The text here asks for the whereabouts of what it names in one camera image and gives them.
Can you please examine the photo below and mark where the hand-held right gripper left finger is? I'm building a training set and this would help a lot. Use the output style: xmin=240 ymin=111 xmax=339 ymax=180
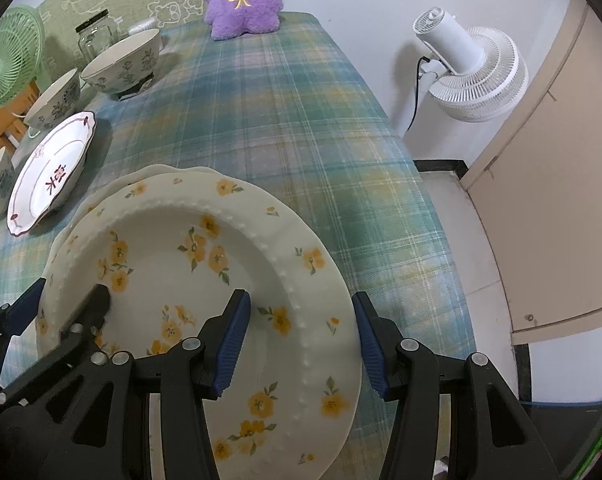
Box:
xmin=41 ymin=289 xmax=252 ymax=480

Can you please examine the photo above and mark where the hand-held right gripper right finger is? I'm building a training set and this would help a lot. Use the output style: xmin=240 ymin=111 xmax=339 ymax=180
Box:
xmin=352 ymin=291 xmax=562 ymax=480

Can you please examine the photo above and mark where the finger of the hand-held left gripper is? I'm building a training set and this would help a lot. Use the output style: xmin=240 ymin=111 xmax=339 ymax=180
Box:
xmin=1 ymin=284 xmax=114 ymax=421
xmin=0 ymin=277 xmax=46 ymax=376

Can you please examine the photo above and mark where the yellow floral plate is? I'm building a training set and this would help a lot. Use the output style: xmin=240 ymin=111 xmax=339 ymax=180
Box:
xmin=48 ymin=164 xmax=222 ymax=271
xmin=35 ymin=174 xmax=364 ymax=480

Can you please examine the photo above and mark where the white plate with red character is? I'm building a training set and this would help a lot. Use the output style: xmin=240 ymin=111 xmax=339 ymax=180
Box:
xmin=7 ymin=111 xmax=98 ymax=237

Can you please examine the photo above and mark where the large floral bowl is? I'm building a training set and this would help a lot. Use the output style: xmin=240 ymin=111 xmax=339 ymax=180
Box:
xmin=81 ymin=28 xmax=163 ymax=95

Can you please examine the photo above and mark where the plaid tablecloth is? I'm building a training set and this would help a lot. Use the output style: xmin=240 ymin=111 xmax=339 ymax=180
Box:
xmin=0 ymin=10 xmax=477 ymax=480

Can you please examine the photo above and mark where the green desk fan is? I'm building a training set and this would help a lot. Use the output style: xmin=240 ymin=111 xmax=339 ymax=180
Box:
xmin=0 ymin=5 xmax=46 ymax=108

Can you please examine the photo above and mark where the beige door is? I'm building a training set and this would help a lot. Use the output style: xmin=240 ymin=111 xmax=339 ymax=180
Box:
xmin=464 ymin=0 xmax=602 ymax=346

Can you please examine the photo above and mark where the glass jar with black lid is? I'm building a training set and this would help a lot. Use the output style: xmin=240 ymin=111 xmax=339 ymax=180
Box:
xmin=76 ymin=10 xmax=118 ymax=61

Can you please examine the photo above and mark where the white standing fan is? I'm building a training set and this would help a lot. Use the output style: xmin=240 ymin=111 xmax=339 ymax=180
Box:
xmin=401 ymin=6 xmax=529 ymax=136

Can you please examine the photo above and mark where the purple plush toy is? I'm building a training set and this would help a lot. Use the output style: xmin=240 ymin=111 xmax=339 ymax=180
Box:
xmin=201 ymin=0 xmax=284 ymax=41

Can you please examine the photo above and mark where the black fan cable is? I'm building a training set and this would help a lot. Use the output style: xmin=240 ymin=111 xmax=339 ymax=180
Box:
xmin=412 ymin=55 xmax=432 ymax=126

